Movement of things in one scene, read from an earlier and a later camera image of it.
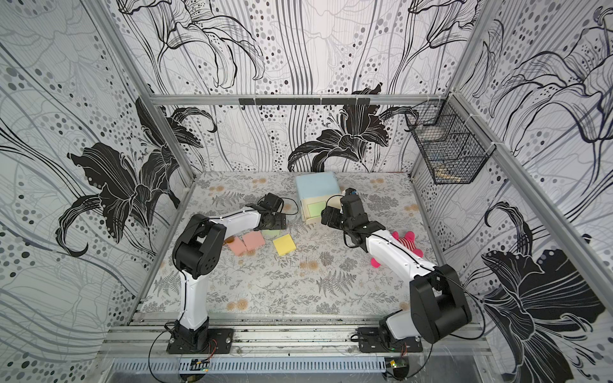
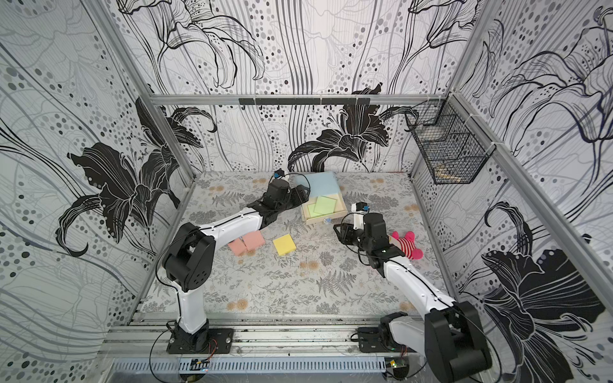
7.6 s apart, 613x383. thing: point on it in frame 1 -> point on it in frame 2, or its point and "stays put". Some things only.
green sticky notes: (271, 232) -> (325, 205)
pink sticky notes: (238, 246) stays put
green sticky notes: (315, 209) stays put
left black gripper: (280, 223) -> (298, 194)
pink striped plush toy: (409, 239) stays put
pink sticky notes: (253, 240) stays put
